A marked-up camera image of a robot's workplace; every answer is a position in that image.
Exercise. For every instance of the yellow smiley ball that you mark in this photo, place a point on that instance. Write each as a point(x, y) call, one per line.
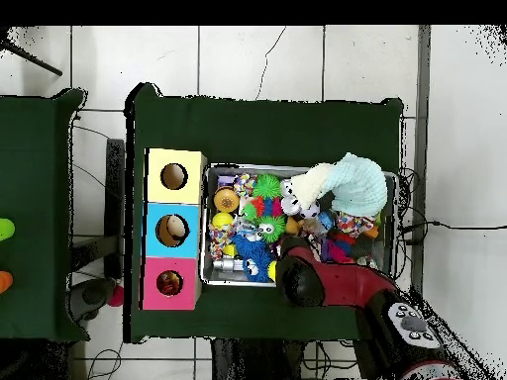
point(272, 270)

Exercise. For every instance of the toy hamburger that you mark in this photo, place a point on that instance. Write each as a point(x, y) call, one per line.
point(226, 199)

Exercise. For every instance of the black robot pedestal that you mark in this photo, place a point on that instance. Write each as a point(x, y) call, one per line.
point(253, 360)

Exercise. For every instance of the mint green cloth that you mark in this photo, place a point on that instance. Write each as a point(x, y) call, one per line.
point(360, 186)

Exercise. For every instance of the cream waffle cloth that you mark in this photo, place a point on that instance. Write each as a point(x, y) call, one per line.
point(309, 186)

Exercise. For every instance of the tan plush toy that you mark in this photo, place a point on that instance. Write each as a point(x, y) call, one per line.
point(292, 226)

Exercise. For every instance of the wooden box with three holes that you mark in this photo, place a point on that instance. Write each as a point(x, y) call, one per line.
point(174, 158)

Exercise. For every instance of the green spiky ball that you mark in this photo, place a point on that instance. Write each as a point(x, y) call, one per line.
point(267, 186)

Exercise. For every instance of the blue spiky monster toy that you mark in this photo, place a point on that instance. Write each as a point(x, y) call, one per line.
point(243, 243)

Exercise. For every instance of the yellow tennis ball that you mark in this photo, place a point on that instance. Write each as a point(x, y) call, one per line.
point(222, 220)

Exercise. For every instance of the orange striped tiger toy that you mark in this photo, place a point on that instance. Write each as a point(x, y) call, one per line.
point(170, 283)

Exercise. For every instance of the black tripod leg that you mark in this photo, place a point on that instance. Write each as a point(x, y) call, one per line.
point(35, 62)

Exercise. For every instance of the small soccer ball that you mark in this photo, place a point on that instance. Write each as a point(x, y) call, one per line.
point(311, 211)

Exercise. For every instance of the clear mesh bin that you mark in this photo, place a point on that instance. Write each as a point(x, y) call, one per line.
point(229, 282)

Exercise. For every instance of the dark green table cloth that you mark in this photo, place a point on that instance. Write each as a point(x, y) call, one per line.
point(35, 198)
point(269, 130)

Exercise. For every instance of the lime green toy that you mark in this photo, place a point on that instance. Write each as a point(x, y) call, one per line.
point(4, 229)

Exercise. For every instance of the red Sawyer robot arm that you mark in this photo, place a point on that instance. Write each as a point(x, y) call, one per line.
point(348, 285)

